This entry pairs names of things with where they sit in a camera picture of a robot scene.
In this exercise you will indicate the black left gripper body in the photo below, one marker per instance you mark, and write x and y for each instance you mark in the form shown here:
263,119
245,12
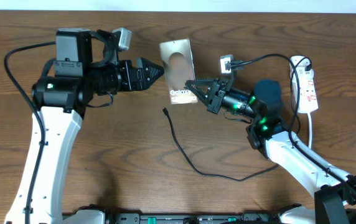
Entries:
126,79

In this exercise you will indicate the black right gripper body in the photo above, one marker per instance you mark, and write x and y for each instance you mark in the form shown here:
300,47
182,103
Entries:
215,104

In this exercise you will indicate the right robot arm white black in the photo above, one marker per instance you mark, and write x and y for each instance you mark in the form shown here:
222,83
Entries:
333,189

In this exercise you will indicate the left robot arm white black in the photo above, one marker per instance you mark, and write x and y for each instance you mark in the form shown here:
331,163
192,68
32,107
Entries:
86,64

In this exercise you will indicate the white power strip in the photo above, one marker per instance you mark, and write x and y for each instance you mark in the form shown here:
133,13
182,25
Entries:
303,84

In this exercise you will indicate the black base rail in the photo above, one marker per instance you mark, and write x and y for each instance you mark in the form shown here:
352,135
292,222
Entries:
190,219

